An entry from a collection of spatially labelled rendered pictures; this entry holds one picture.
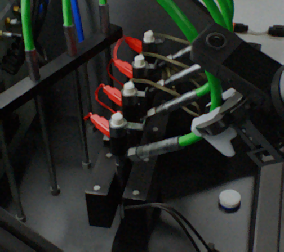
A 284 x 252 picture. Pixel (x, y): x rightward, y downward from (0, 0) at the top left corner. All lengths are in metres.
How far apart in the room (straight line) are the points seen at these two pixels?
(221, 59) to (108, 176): 0.43
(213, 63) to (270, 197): 0.43
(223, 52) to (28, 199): 0.66
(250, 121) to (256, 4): 0.84
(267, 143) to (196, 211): 0.52
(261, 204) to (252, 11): 0.56
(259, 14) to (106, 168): 0.58
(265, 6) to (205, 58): 0.83
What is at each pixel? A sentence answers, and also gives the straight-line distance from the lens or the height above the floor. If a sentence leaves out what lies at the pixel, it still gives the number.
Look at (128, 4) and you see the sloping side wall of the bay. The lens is 1.22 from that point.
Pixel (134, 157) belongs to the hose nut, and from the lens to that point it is 0.90.
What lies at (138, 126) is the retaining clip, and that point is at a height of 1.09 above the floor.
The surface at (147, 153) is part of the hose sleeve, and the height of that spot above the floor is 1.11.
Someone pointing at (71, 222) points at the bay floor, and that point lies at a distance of 1.19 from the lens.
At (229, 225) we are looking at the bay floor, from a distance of 1.18.
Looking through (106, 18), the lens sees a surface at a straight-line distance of 1.16.
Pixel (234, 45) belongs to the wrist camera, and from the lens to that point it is 0.69.
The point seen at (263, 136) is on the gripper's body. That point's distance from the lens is 0.69.
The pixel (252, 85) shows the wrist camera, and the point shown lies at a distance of 0.66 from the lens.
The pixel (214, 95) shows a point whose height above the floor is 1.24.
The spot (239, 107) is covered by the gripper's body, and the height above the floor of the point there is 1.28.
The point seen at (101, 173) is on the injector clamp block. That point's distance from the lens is 1.06.
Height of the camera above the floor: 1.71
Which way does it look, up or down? 39 degrees down
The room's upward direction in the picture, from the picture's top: 3 degrees counter-clockwise
